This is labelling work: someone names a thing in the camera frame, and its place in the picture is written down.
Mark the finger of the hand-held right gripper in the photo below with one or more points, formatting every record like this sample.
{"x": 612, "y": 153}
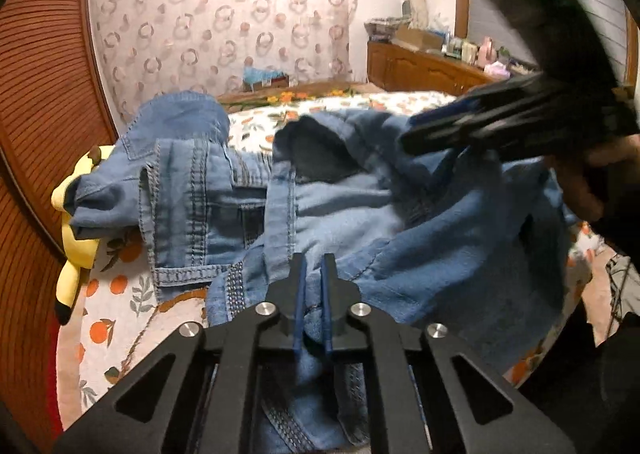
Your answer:
{"x": 480, "y": 106}
{"x": 525, "y": 131}

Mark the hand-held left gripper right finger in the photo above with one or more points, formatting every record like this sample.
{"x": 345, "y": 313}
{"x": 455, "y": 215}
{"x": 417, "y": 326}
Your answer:
{"x": 327, "y": 306}

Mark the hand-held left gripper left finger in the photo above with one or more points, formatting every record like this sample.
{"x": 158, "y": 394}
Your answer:
{"x": 299, "y": 306}

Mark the blue denim pants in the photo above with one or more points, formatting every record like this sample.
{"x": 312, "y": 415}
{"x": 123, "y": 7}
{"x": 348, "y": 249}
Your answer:
{"x": 350, "y": 214}

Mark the person's right hand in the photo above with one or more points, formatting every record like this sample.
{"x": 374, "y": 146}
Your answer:
{"x": 580, "y": 194}

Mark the pink tissue container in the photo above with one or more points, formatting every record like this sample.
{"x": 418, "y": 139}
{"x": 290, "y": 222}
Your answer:
{"x": 497, "y": 69}

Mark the white bottle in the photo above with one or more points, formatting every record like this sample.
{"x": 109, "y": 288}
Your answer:
{"x": 468, "y": 52}

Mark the pink bottle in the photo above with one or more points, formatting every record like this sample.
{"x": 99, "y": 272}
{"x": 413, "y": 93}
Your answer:
{"x": 486, "y": 51}

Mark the wooden cabinet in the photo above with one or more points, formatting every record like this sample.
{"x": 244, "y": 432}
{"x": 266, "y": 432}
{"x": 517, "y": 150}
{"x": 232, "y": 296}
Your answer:
{"x": 400, "y": 68}

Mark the flat cardboard box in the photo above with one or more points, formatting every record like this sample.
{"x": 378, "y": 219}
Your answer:
{"x": 417, "y": 38}

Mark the stack of newspapers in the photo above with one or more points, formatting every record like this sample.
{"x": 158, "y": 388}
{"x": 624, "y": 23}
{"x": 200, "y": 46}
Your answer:
{"x": 382, "y": 28}

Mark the orange print bed sheet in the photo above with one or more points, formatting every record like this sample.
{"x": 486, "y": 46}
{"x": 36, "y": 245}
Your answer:
{"x": 115, "y": 334}

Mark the green floral blanket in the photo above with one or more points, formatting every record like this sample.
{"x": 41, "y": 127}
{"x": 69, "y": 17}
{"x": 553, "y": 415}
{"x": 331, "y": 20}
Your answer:
{"x": 290, "y": 97}

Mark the blue plastic bag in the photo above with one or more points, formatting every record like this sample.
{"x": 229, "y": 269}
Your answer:
{"x": 257, "y": 73}

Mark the yellow plush toy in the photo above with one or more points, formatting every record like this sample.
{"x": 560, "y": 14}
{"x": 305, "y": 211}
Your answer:
{"x": 75, "y": 254}

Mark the wooden louvred wardrobe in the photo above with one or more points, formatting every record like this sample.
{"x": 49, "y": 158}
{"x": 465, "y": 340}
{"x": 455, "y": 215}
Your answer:
{"x": 45, "y": 83}

